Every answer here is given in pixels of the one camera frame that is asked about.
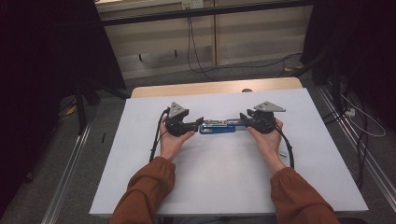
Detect beige wooden cabinet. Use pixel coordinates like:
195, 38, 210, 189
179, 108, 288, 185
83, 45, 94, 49
94, 0, 314, 80

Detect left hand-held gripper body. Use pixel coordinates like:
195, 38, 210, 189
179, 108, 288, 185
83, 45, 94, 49
164, 102, 198, 138

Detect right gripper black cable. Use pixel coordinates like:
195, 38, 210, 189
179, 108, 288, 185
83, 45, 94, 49
275, 125, 295, 170

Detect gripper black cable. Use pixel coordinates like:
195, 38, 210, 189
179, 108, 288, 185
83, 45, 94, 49
275, 125, 295, 170
148, 107, 171, 163

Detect black floor cables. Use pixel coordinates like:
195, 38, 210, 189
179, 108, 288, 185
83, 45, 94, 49
321, 77, 370, 190

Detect black metal beam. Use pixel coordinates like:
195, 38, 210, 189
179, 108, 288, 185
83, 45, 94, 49
100, 0, 314, 27

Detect person's left hand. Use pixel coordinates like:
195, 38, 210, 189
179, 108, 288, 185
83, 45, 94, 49
159, 115, 196, 161

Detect metal floor rail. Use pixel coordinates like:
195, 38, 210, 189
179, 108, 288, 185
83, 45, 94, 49
41, 120, 93, 224
317, 85, 396, 204

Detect white table sheet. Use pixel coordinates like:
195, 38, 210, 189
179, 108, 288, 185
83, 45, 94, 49
89, 88, 370, 217

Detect white wall socket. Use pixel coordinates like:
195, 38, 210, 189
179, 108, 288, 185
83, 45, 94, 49
181, 0, 205, 10

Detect blue stapler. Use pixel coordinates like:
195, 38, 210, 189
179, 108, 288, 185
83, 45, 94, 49
199, 117, 250, 135

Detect wooden table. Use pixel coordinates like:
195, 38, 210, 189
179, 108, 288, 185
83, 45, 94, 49
130, 77, 304, 99

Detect black curtain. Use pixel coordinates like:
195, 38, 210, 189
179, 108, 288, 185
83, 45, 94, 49
302, 0, 396, 133
0, 0, 127, 218

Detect person's right hand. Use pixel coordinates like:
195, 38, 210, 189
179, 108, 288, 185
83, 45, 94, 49
247, 119, 285, 167

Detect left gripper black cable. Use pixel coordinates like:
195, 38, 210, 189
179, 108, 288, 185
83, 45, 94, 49
148, 107, 171, 163

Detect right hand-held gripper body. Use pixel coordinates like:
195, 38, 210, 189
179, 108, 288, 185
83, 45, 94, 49
248, 101, 287, 135

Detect black metal stand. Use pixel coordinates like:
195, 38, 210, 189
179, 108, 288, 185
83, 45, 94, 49
74, 77, 132, 135

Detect white cable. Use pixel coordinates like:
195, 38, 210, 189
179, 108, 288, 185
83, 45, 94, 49
338, 92, 388, 138

